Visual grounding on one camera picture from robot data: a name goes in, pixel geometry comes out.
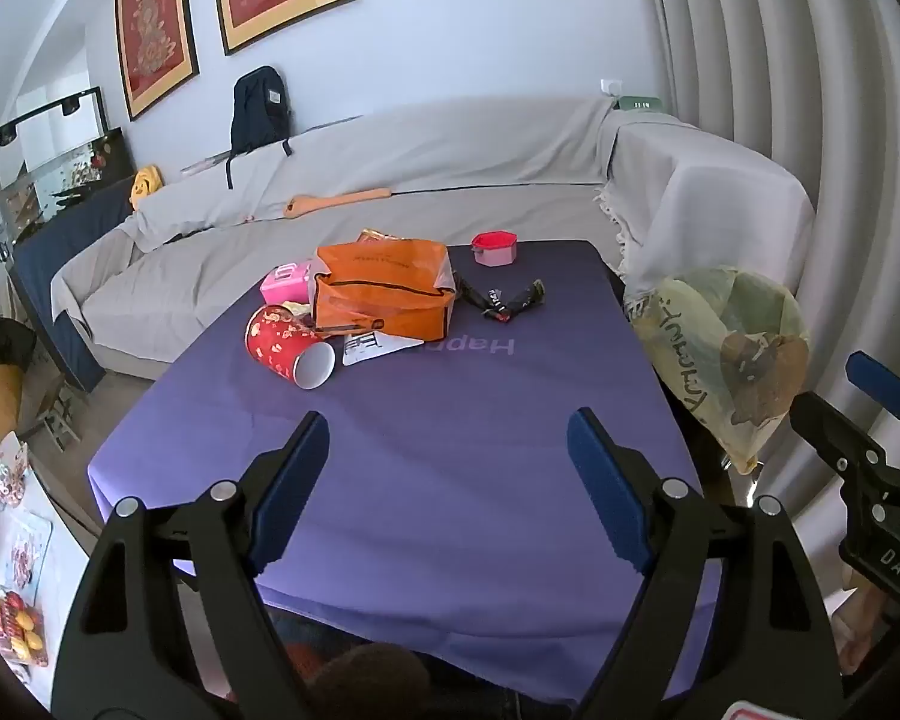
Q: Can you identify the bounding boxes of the dark blue backpack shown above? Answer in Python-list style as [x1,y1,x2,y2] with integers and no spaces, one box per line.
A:
[225,65,295,190]

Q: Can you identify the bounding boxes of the black bag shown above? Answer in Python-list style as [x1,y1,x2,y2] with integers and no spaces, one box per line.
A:
[0,315,38,372]

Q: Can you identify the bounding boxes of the plate of fruit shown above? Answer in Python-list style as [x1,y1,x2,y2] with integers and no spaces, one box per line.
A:
[0,589,50,668]

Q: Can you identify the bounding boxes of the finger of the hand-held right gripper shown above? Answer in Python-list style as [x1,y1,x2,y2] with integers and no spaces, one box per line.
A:
[846,351,900,466]
[789,392,892,511]

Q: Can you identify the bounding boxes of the person's right hand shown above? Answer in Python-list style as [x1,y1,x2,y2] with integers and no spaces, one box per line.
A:
[832,570,897,680]

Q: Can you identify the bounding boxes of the orange paper bag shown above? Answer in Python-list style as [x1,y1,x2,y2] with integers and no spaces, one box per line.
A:
[311,238,458,338]

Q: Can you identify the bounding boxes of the white printed card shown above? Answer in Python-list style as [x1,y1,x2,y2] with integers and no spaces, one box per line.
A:
[341,330,425,368]

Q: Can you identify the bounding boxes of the dark blue cloth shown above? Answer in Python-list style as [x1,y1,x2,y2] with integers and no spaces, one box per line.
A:
[11,184,140,395]

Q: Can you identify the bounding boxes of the glass fish tank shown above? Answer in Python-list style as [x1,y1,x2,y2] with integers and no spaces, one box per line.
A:
[0,86,136,241]

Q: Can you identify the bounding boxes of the brown fuzzy object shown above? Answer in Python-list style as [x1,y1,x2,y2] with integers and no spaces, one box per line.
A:
[311,643,432,720]

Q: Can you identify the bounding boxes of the small wooden stool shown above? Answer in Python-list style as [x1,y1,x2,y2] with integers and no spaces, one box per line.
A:
[26,379,91,452]

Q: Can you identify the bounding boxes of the grey curtain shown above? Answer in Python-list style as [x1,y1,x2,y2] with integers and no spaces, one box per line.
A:
[630,0,900,601]

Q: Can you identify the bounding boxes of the pink box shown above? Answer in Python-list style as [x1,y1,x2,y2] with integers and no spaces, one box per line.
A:
[260,259,323,308]

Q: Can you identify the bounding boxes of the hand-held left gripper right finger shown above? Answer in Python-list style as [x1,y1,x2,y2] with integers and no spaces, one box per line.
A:
[566,406,845,720]

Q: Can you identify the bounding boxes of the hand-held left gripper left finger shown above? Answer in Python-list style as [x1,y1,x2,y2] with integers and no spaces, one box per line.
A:
[51,411,331,720]

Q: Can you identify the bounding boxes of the wooden back scratcher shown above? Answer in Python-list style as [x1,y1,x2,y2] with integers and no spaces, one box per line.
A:
[283,187,395,220]

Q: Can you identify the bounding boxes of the printed mat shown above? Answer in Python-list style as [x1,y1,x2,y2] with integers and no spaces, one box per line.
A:
[0,514,53,593]

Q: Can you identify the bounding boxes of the pink container with red lid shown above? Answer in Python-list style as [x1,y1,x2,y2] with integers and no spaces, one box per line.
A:
[471,231,518,267]

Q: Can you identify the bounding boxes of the narrow red framed picture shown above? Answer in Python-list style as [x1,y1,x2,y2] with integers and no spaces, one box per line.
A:
[114,0,200,122]

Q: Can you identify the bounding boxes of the red paper cup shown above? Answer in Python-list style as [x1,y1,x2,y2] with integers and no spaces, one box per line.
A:
[244,304,337,391]

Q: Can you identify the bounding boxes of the black wrapper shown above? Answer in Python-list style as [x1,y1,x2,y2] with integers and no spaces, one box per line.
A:
[506,279,547,316]
[454,270,511,323]

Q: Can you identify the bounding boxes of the grey covered sofa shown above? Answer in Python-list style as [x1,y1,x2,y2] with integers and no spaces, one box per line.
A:
[51,96,817,391]

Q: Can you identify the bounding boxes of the yellow plush toy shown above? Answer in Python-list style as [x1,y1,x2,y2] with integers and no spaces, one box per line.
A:
[130,165,164,207]

